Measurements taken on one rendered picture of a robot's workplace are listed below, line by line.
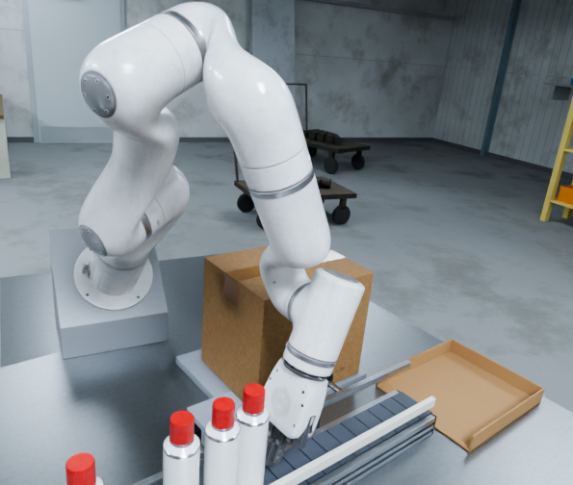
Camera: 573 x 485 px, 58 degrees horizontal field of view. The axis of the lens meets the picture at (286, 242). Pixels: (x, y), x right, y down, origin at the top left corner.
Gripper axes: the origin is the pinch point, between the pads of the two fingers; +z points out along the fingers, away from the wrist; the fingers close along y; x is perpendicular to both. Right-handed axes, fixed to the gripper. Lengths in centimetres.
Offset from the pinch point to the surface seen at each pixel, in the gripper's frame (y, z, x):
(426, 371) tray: -10, -9, 57
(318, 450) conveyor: -0.8, 2.0, 13.1
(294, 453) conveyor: -2.7, 3.4, 9.1
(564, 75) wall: -358, -353, 781
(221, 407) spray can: 0.9, -9.4, -15.3
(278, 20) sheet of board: -674, -276, 439
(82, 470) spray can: 1.8, -2.6, -33.8
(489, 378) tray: 1, -13, 69
